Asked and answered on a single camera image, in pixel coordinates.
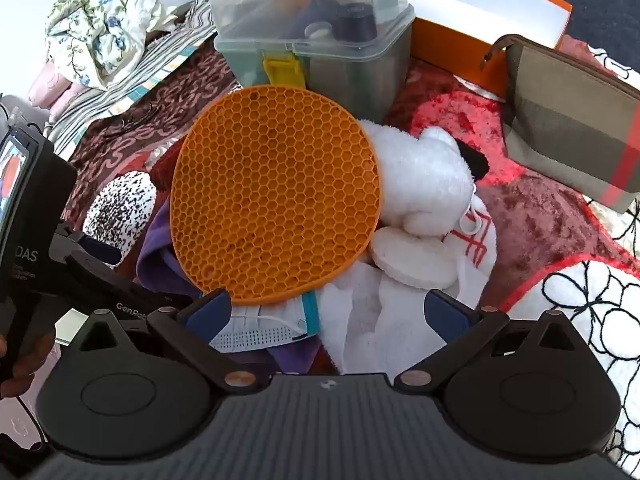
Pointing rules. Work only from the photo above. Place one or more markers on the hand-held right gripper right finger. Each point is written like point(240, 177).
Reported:
point(445, 316)

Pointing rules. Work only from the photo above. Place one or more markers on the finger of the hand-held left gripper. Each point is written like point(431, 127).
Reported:
point(125, 296)
point(100, 251)

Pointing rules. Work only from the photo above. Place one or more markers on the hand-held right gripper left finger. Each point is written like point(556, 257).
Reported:
point(207, 312)

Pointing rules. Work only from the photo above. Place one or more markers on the purple fleece cloth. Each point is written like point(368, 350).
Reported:
point(155, 260)

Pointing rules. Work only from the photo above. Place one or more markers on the round white pink-printed sponge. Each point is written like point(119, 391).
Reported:
point(415, 255)

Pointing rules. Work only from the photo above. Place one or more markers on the orange honeycomb silicone mat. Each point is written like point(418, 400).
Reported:
point(275, 195)

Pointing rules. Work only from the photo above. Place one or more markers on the white plush toy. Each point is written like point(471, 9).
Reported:
point(420, 180)

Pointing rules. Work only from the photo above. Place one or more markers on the orange cardboard box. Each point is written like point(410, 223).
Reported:
point(450, 45)

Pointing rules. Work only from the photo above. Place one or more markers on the person's left hand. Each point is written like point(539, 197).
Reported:
point(30, 366)

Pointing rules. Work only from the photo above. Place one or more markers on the white brown-speckled fuzzy cloth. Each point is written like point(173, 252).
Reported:
point(120, 200)

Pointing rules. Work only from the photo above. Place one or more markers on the white pleated face mask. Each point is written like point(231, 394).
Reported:
point(260, 335)

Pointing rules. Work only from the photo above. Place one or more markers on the white paper slip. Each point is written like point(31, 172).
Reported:
point(70, 327)

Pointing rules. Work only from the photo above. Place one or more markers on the white towel with red print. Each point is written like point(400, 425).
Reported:
point(360, 310)

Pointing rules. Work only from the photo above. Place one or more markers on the pink cloth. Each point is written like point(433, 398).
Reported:
point(50, 90)

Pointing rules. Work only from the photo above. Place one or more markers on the red printed blanket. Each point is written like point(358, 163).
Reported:
point(525, 210)

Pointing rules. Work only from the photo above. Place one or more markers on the black hairpin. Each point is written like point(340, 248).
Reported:
point(135, 120)

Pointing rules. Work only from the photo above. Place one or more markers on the grey striped cloth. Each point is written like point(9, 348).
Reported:
point(130, 80)

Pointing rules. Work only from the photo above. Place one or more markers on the floral cloth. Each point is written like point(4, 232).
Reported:
point(100, 35)

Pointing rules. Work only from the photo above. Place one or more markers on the plaid fabric pouch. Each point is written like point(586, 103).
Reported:
point(560, 125)

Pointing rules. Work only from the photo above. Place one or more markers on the clear plastic storage box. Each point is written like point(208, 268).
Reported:
point(345, 75)

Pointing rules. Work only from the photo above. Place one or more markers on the black round container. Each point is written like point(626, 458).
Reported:
point(357, 20)

